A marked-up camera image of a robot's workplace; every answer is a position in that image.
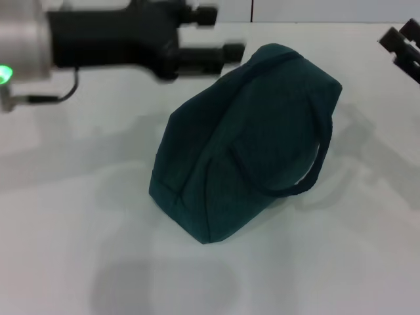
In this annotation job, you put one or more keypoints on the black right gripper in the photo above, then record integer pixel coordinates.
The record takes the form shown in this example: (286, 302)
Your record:
(411, 69)

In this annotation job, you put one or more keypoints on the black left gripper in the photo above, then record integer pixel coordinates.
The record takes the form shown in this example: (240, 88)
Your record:
(111, 36)

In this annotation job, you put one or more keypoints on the dark teal insulated lunch bag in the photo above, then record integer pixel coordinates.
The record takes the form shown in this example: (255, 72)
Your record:
(243, 144)

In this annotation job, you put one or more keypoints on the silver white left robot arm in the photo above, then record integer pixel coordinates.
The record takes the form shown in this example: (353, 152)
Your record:
(23, 46)

